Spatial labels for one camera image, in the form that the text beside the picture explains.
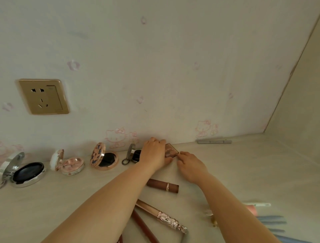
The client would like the ornate rose gold lip tube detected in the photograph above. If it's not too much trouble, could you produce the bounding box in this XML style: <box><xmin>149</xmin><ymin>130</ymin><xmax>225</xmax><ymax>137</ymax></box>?
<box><xmin>135</xmin><ymin>199</ymin><xmax>188</xmax><ymax>235</ymax></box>

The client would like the gold wall socket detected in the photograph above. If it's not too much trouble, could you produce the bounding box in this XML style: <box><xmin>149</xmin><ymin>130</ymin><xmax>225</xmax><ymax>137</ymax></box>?
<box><xmin>18</xmin><ymin>79</ymin><xmax>70</xmax><ymax>115</ymax></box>

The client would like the person's left hand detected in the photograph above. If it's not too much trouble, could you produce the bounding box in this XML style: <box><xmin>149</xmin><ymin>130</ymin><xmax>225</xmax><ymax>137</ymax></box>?
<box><xmin>139</xmin><ymin>137</ymin><xmax>173</xmax><ymax>172</ymax></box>

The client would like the small dark round compact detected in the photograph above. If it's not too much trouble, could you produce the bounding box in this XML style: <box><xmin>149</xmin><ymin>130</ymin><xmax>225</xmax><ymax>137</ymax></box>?
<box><xmin>122</xmin><ymin>143</ymin><xmax>142</xmax><ymax>165</ymax></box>

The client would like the person's left forearm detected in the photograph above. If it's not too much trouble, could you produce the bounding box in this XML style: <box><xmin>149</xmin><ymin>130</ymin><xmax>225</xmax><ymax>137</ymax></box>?
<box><xmin>41</xmin><ymin>160</ymin><xmax>160</xmax><ymax>243</ymax></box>

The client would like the white floral round compact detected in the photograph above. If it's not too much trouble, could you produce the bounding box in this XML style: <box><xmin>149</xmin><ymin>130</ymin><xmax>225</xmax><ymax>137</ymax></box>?
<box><xmin>50</xmin><ymin>149</ymin><xmax>85</xmax><ymax>176</ymax></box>

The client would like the person's right hand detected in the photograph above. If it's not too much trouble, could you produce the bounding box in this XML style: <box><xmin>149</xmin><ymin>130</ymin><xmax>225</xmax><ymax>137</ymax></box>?
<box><xmin>177</xmin><ymin>151</ymin><xmax>209</xmax><ymax>186</ymax></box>

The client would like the person's right forearm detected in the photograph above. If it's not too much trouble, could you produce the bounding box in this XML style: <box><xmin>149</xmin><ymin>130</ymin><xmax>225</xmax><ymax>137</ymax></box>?
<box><xmin>197</xmin><ymin>173</ymin><xmax>280</xmax><ymax>243</ymax></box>

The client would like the pink blue patterned compact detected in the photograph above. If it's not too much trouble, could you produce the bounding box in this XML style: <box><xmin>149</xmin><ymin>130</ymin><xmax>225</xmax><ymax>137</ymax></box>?
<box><xmin>90</xmin><ymin>142</ymin><xmax>119</xmax><ymax>171</ymax></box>

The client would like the light wooden table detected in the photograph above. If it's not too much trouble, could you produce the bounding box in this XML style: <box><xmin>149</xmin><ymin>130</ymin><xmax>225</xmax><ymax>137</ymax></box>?
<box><xmin>0</xmin><ymin>133</ymin><xmax>320</xmax><ymax>243</ymax></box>

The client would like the brown lipstick tube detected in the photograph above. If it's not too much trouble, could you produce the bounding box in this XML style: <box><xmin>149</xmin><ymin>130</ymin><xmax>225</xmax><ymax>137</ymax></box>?
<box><xmin>146</xmin><ymin>178</ymin><xmax>179</xmax><ymax>194</ymax></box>

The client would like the silver round cushion compact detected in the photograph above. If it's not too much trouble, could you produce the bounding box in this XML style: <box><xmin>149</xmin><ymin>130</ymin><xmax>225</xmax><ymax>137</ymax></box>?
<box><xmin>0</xmin><ymin>152</ymin><xmax>47</xmax><ymax>189</ymax></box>

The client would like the brown Colorkey lip gloss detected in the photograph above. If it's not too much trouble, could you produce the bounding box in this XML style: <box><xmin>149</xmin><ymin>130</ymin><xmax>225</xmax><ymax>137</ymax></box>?
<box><xmin>131</xmin><ymin>209</ymin><xmax>160</xmax><ymax>243</ymax></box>

